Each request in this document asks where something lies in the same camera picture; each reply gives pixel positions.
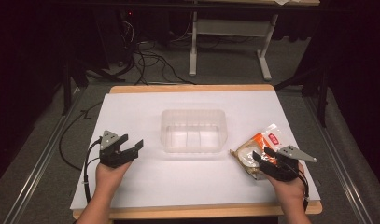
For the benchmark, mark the clear orange snack packet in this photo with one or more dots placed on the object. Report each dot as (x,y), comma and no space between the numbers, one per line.
(256,149)

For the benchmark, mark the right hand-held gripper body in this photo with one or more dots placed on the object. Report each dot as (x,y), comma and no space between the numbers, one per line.
(284,165)

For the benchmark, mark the person's right hand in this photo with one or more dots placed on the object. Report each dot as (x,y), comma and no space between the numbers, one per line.
(288,186)

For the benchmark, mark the white table cover sheet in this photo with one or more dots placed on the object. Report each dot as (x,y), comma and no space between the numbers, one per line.
(190,180)

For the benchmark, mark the black metal stand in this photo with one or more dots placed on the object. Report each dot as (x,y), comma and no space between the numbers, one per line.
(315,81)
(85,62)

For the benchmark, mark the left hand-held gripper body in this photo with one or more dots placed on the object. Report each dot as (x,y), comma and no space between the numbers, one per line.
(111,152)

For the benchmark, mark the wooden table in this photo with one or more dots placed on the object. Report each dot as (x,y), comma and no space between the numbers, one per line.
(190,213)

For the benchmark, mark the clear plastic container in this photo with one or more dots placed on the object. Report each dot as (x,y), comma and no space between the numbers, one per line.
(193,130)

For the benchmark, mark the person's left hand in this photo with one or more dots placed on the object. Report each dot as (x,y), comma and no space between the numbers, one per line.
(111,175)

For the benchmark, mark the white metal desk frame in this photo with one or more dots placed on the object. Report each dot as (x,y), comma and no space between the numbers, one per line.
(231,40)

